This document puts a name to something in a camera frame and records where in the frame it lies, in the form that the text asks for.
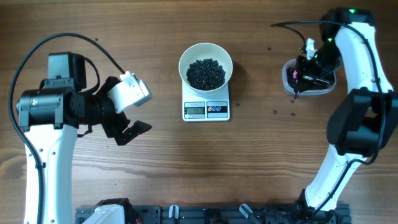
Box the black beans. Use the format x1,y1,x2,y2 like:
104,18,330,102
185,58,296,91

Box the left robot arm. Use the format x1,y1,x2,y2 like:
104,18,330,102
17,52,152,223

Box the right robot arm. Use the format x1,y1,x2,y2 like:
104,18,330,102
289,7,397,223

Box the white digital kitchen scale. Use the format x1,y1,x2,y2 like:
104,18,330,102
182,82,230,122

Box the white bowl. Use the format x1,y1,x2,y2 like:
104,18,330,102
178,42,233,95

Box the clear plastic food container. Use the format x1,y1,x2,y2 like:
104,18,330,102
282,59,336,96

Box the right black camera cable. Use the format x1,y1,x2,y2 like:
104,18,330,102
270,20,387,218

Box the black camera cable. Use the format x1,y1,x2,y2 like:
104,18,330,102
8,32,126,224
270,20,387,218

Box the left black camera cable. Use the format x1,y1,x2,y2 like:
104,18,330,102
8,32,126,224

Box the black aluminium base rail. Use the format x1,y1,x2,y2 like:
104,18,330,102
74,203,352,224

